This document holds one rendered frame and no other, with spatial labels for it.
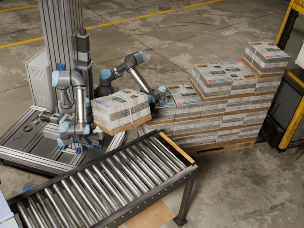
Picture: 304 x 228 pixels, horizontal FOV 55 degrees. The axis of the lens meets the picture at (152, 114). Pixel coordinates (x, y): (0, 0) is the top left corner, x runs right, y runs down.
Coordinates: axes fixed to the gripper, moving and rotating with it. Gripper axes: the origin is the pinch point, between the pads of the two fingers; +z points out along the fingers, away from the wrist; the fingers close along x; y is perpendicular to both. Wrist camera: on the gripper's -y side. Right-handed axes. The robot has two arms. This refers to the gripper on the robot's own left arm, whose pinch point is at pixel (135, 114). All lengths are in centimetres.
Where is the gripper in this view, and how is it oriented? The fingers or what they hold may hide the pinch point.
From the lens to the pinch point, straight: 259.5
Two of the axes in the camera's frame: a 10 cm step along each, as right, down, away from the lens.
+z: -7.7, 3.5, -5.3
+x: 6.2, 2.2, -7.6
